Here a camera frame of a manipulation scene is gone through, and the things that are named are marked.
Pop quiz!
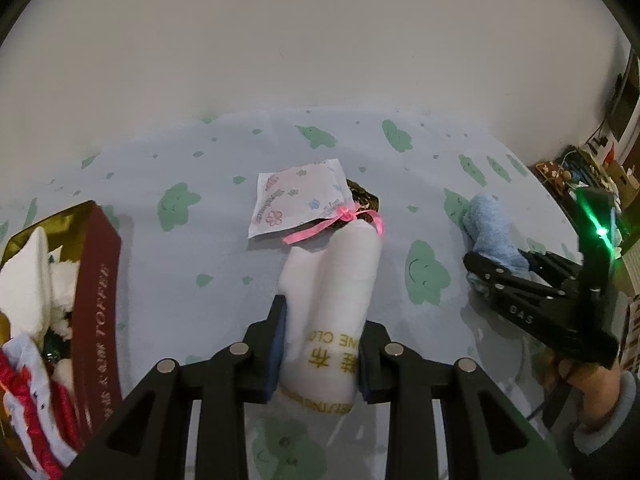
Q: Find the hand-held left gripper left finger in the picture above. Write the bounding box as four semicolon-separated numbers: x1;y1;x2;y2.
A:
62;294;288;480

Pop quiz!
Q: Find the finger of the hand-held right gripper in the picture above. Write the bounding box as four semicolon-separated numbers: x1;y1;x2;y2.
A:
462;251;577;344
516;249;584;289

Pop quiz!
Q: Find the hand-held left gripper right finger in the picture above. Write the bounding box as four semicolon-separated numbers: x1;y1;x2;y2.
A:
356;320;571;480

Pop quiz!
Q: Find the white cloth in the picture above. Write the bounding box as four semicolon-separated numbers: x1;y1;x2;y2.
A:
277;220;383;416

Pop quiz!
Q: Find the light blue towel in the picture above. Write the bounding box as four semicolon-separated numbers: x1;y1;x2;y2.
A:
461;194;531;296

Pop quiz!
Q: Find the red tin box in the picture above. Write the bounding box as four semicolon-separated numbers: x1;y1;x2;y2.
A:
0;200;123;461

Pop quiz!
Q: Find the white plush toy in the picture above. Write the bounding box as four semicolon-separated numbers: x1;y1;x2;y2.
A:
47;260;78;341

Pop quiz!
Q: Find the person's right forearm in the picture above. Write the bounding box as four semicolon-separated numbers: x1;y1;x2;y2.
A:
570;370;640;480

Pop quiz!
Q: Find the person's right hand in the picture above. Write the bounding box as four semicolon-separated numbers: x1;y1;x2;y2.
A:
545;354;622;431

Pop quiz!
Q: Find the cluttered side table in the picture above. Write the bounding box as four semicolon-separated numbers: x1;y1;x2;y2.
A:
530;145;640;261

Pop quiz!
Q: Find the white floral print packet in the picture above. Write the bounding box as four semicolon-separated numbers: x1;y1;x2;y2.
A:
247;157;357;241

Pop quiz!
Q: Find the dark pouch with pink ribbon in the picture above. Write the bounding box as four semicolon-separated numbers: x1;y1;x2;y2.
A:
282;178;386;247

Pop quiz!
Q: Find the red white knitted sock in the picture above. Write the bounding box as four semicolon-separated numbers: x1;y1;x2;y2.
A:
0;335;83;480

